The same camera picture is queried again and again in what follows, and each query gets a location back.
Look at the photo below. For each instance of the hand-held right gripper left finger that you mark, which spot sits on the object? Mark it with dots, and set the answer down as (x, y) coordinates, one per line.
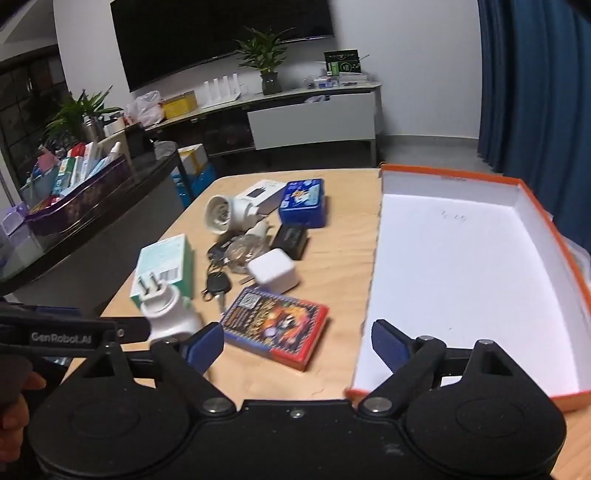
(205, 346)

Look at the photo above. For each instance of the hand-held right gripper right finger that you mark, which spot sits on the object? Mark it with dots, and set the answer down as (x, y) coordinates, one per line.
(388, 344)

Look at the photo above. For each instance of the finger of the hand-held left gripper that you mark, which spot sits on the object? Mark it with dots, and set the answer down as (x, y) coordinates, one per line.
(136, 330)

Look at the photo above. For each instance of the white lamp socket plug adapter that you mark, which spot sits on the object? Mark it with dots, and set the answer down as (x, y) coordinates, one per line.
(171, 314)
(221, 213)

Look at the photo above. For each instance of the black key fob with keys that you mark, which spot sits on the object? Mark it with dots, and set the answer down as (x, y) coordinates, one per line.
(217, 284)

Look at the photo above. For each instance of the colourful red card box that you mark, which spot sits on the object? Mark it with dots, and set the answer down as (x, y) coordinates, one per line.
(272, 323)

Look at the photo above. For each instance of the teal and white carton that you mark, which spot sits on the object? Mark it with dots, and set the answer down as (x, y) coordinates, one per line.
(161, 258)

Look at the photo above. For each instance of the white cube charger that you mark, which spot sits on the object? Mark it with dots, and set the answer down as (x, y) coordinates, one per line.
(272, 272)

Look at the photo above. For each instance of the clear glass perfume bottle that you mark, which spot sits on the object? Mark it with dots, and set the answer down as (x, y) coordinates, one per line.
(242, 251)

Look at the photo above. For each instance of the small black case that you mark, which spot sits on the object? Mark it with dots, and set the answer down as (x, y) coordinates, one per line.
(288, 240)

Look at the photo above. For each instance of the white charger box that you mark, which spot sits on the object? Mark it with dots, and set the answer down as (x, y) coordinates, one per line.
(263, 191)

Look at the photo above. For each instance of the blue tin box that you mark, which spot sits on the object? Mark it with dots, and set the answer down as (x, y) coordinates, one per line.
(302, 198)

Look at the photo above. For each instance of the person's left hand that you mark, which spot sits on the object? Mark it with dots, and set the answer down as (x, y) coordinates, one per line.
(14, 424)

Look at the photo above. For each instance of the black counter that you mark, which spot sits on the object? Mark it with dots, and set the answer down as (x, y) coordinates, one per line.
(115, 221)

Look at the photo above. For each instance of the lilac box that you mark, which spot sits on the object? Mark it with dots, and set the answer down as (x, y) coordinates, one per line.
(14, 235)

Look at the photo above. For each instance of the purple patterned tray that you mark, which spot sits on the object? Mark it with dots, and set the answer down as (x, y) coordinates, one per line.
(78, 203)

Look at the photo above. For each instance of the blue bag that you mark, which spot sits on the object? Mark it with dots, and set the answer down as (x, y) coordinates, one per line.
(203, 180)

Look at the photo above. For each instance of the row of small packets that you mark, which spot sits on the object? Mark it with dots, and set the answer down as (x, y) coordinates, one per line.
(74, 168)

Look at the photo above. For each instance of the white and yellow carton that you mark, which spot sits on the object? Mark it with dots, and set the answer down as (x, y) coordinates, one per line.
(194, 157)

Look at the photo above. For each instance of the white plastic bag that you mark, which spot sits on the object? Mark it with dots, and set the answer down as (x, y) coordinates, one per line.
(145, 110)

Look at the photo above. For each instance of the leafy green houseplant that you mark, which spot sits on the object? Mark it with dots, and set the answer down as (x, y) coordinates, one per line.
(78, 110)

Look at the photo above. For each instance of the yellow box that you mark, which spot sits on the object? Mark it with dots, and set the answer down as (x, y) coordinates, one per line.
(178, 107)

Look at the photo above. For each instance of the dark glass cabinet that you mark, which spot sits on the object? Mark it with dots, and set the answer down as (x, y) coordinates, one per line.
(27, 101)

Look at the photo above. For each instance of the white router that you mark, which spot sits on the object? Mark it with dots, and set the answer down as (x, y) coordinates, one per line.
(217, 92)

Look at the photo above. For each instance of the tv stand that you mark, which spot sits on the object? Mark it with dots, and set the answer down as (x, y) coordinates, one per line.
(277, 98)

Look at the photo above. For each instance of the clear plastic organizer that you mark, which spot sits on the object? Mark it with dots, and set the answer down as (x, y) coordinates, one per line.
(341, 81)

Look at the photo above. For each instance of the bamboo plant in dark vase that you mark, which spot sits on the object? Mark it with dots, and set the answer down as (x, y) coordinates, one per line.
(270, 83)

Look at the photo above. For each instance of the green and black box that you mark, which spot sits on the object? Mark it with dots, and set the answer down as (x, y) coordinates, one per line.
(341, 62)

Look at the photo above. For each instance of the blue curtain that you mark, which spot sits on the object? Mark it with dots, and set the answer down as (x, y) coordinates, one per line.
(531, 92)

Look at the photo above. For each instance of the black television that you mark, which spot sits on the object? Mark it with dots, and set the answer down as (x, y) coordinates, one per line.
(207, 37)

